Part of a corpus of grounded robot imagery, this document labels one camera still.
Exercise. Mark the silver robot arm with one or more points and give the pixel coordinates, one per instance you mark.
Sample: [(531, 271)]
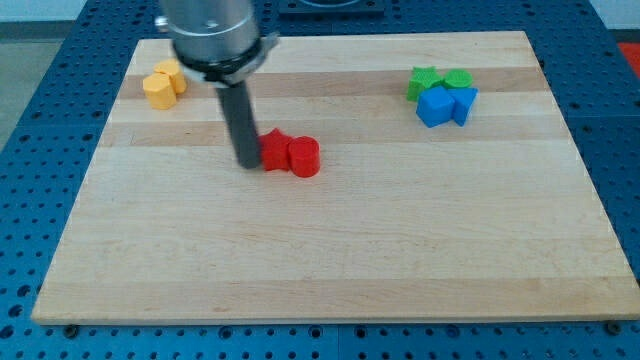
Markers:
[(216, 41)]

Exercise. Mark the red cylinder block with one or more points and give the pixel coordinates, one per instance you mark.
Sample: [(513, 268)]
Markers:
[(304, 156)]

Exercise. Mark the red star block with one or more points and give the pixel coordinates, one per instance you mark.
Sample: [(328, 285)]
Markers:
[(274, 150)]

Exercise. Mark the grey cylindrical pointer rod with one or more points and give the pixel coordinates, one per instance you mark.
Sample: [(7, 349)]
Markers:
[(237, 110)]

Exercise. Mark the light wooden board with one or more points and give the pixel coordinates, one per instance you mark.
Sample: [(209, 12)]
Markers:
[(495, 221)]

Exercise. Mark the blue cube block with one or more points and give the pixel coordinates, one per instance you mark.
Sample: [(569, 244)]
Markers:
[(435, 106)]

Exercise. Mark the green star block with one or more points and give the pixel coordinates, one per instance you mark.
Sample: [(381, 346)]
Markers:
[(422, 79)]

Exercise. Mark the blue triangle block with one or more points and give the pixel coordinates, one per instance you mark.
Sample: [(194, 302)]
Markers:
[(464, 99)]

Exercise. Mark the green cylinder block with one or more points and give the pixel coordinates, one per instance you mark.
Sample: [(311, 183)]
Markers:
[(457, 79)]

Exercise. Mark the yellow hexagon block front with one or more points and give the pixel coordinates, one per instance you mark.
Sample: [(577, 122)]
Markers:
[(159, 91)]

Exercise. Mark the yellow block rear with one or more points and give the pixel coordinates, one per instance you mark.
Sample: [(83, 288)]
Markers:
[(172, 68)]

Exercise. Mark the red object at edge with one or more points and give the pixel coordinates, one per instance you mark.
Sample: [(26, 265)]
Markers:
[(631, 52)]

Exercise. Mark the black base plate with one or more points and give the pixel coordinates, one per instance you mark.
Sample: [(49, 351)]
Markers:
[(330, 7)]

